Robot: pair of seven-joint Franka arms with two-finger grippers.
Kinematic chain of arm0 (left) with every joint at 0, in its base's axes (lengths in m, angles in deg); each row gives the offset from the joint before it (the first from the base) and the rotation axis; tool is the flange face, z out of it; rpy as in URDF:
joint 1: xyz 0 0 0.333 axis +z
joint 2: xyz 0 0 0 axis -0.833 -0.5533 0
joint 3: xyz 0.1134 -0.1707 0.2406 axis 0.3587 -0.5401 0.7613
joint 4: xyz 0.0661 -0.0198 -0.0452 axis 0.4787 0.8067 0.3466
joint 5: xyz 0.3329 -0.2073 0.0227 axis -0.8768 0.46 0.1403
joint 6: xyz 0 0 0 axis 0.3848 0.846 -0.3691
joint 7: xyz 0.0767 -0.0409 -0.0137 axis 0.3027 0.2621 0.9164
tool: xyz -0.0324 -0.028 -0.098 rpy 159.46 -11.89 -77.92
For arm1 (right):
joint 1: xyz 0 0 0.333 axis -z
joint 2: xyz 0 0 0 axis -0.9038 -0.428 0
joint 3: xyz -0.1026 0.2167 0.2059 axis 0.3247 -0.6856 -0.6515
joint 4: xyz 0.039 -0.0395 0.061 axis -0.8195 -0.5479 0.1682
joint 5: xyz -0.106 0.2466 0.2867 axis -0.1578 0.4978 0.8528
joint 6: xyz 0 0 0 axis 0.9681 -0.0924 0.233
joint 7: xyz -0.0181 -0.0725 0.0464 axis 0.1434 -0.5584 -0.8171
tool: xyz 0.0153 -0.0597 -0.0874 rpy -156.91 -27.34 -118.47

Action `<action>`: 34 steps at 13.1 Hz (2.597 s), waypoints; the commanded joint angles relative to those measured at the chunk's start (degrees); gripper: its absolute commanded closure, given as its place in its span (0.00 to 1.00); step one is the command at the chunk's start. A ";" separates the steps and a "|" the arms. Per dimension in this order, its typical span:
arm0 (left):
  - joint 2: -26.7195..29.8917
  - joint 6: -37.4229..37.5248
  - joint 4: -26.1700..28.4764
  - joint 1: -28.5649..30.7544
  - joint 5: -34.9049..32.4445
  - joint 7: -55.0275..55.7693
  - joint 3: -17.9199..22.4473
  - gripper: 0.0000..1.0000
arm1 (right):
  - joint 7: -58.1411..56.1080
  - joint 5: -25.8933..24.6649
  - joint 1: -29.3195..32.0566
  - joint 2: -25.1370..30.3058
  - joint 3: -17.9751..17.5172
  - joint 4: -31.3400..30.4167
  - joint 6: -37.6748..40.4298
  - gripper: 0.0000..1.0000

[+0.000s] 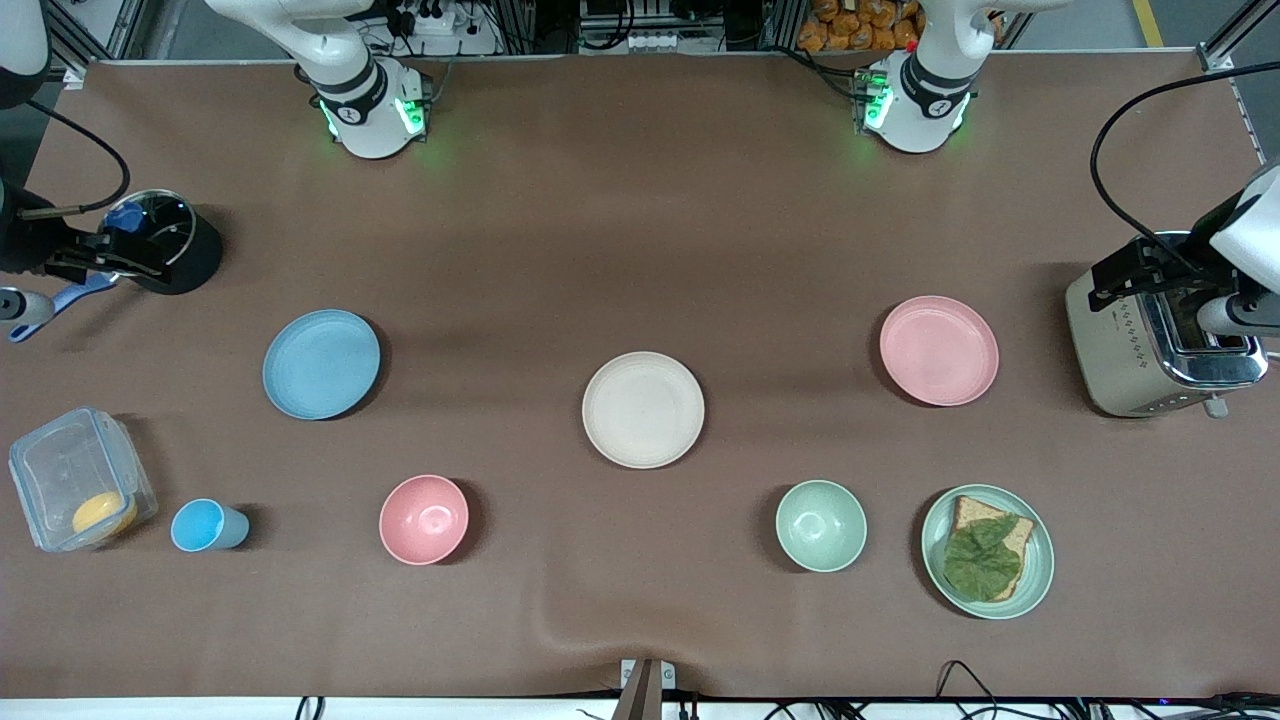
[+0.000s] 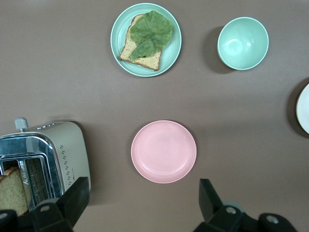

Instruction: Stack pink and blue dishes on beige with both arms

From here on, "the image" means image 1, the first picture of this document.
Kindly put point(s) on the clear plastic container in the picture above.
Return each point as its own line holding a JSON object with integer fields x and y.
{"x": 60, "y": 460}

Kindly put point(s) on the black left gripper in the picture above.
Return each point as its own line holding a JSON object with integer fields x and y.
{"x": 1178, "y": 258}

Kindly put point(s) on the beige plate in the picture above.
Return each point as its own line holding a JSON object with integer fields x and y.
{"x": 643, "y": 410}

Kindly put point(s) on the green lettuce leaf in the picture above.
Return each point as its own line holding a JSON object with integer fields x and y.
{"x": 985, "y": 560}

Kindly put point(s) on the small white power strip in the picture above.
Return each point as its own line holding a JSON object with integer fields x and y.
{"x": 650, "y": 42}

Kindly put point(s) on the blue plate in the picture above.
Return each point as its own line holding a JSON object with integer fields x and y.
{"x": 320, "y": 365}

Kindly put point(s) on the pink bowl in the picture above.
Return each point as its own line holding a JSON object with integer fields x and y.
{"x": 424, "y": 520}

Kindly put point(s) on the yellow lemon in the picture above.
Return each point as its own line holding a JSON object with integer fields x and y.
{"x": 103, "y": 515}

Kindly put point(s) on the beige chrome toaster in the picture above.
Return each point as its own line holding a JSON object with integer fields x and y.
{"x": 1120, "y": 350}

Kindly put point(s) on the brown table cloth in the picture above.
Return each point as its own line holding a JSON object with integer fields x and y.
{"x": 640, "y": 250}

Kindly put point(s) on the orange snack bags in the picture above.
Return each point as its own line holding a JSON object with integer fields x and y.
{"x": 850, "y": 25}

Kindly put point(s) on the white power strip with plugs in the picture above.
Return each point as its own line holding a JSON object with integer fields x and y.
{"x": 440, "y": 40}

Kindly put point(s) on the pink plate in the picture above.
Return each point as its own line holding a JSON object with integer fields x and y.
{"x": 940, "y": 350}

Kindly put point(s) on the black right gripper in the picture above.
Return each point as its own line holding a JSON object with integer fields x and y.
{"x": 28, "y": 246}

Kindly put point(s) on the green bowl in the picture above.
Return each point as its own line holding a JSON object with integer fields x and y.
{"x": 820, "y": 526}

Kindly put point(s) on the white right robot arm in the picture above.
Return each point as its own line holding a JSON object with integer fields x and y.
{"x": 365, "y": 110}

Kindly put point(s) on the metal table clamp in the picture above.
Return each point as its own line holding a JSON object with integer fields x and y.
{"x": 640, "y": 690}

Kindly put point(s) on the blue utensil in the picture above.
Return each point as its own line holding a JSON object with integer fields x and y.
{"x": 200, "y": 260}

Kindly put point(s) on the blue cup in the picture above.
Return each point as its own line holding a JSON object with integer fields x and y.
{"x": 200, "y": 527}

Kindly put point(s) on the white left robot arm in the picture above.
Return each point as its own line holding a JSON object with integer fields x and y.
{"x": 920, "y": 100}

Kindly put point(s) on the aluminium frame rail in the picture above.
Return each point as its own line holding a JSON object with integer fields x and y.
{"x": 1215, "y": 55}
{"x": 90, "y": 40}

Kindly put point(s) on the brown bread slice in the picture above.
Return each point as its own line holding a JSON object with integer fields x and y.
{"x": 975, "y": 512}

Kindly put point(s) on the green plate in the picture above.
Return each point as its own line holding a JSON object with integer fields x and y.
{"x": 1040, "y": 560}

